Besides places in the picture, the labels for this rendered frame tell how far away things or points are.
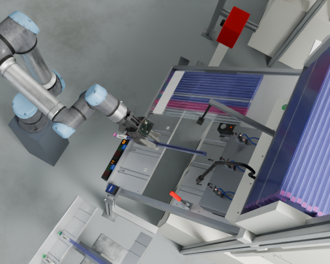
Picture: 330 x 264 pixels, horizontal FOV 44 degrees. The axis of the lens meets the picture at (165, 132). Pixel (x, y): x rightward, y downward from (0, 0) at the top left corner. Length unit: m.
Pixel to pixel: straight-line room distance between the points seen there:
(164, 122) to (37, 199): 1.08
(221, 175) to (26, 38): 0.89
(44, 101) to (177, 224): 0.85
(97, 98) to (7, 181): 1.34
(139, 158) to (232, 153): 0.50
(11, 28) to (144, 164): 0.77
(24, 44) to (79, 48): 1.27
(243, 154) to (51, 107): 0.72
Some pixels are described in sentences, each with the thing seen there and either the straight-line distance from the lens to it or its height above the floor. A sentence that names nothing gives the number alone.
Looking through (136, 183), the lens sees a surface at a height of 0.81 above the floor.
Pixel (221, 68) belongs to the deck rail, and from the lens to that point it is 1.91.
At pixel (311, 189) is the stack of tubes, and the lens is 1.04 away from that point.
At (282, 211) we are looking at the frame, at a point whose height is 1.71.
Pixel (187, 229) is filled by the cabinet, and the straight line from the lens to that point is 1.99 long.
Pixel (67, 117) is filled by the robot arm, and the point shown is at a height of 1.12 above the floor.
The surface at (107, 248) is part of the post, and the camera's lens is 2.57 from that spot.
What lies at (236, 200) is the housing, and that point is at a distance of 1.41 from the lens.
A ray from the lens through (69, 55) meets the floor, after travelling 2.93.
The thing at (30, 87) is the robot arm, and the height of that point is 1.14.
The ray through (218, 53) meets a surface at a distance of 2.49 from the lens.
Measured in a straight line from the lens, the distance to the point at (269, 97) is 1.70.
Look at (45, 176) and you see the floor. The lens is 2.66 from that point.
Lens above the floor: 2.58
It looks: 71 degrees down
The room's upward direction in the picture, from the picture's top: 22 degrees clockwise
